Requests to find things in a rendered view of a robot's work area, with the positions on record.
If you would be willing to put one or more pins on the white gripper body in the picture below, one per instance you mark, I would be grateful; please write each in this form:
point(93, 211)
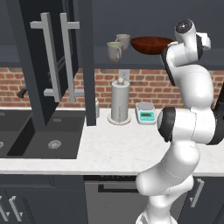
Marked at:
point(206, 40)

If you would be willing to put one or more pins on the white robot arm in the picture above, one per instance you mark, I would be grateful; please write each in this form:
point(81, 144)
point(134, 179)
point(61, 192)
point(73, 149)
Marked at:
point(189, 87)

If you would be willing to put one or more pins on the dark plain cabinet door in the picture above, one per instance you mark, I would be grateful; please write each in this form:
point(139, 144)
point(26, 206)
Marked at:
point(87, 58)

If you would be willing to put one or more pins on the dark base cabinet door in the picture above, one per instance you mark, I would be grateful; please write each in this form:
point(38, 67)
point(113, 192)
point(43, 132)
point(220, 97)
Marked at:
point(210, 204)

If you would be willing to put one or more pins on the dark cabinet door with glass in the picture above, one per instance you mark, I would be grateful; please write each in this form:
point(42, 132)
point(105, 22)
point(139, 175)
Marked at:
point(35, 73)

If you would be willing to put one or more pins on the dark base cabinet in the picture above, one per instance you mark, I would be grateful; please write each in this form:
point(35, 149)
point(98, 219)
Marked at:
point(52, 201)

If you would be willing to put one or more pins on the brown wooden bowl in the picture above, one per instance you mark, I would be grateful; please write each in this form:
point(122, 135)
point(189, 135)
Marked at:
point(148, 46)

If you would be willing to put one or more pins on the beige mug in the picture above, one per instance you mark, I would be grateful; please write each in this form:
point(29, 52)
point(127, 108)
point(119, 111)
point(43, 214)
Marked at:
point(114, 51)
point(124, 40)

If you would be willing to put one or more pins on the white kitchen scale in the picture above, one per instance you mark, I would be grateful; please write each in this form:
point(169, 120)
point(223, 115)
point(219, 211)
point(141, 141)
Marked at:
point(145, 113)

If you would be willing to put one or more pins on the grey paper towel holder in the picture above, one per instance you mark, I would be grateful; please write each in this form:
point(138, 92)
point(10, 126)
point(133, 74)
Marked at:
point(120, 102)

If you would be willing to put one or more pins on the grey soap dispenser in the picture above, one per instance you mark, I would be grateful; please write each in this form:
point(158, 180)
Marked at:
point(97, 108)

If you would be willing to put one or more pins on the black sink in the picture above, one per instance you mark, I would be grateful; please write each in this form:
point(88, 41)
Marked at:
point(52, 137)

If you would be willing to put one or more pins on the grey dishwasher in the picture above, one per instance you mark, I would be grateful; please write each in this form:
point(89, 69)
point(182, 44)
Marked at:
point(116, 207)

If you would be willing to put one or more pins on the black tap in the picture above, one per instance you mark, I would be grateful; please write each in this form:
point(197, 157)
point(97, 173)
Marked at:
point(22, 92)

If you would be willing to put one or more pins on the white wall socket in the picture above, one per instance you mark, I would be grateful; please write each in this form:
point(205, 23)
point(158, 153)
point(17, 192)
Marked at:
point(124, 74)

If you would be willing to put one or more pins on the dark open wall cabinet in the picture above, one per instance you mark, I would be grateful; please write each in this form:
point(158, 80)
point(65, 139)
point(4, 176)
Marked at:
point(116, 62)

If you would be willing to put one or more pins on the dark closed wall cabinet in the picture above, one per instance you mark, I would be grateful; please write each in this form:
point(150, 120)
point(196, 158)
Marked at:
point(8, 32)

